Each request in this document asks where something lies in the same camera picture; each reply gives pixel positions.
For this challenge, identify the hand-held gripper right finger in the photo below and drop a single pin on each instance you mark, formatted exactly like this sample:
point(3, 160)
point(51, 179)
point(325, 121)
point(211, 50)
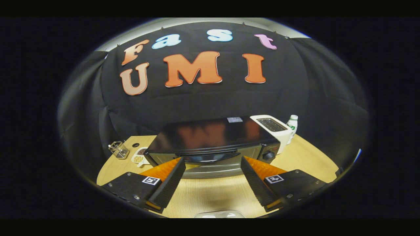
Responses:
point(254, 186)

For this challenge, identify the white plate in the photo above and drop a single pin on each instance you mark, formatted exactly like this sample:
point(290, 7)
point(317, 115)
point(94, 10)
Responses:
point(218, 214)

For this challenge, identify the small white snack dish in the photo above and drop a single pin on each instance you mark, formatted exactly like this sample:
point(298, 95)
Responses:
point(139, 157)

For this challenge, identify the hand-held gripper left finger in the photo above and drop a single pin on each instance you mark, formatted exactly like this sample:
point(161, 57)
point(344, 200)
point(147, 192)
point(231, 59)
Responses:
point(170, 188)

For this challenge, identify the black toaster oven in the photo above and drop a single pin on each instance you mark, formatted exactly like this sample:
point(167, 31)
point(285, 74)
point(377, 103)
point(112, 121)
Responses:
point(213, 136)

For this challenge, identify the white bottle with green label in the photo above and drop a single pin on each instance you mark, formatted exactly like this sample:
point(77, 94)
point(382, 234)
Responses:
point(292, 126)

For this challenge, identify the white pop-up toaster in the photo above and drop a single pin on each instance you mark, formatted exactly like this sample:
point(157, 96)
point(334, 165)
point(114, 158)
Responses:
point(275, 129)

